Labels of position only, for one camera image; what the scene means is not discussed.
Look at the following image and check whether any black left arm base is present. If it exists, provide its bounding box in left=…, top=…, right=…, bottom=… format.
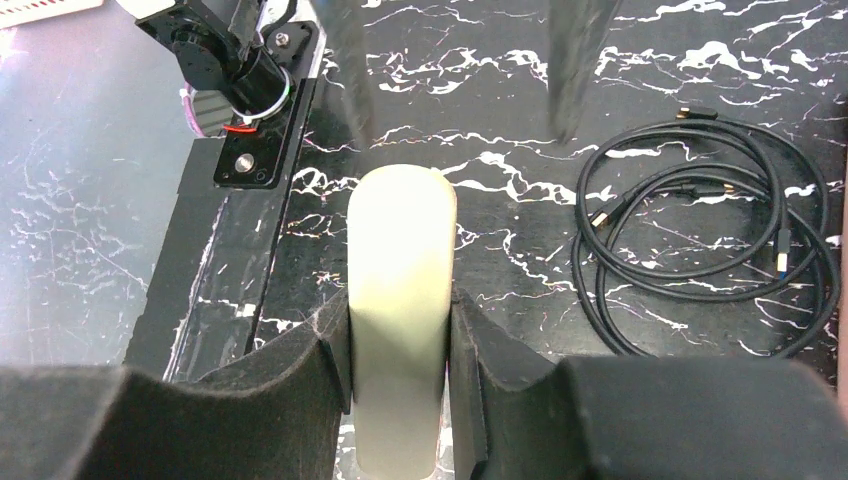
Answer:
left=135, top=1, right=326, bottom=189

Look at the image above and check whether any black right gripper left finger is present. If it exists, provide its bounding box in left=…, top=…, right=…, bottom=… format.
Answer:
left=1, top=291, right=352, bottom=479

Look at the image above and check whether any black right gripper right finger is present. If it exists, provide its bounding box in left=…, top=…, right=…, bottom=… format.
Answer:
left=448, top=290, right=847, bottom=479

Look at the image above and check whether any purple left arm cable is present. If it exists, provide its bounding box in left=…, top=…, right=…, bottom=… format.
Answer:
left=178, top=86, right=208, bottom=139

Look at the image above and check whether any coiled black usb cable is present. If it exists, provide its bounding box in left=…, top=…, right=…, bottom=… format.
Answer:
left=570, top=105, right=843, bottom=359

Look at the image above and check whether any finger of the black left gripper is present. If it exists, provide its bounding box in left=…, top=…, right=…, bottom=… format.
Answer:
left=547, top=0, right=621, bottom=143
left=317, top=0, right=375, bottom=149

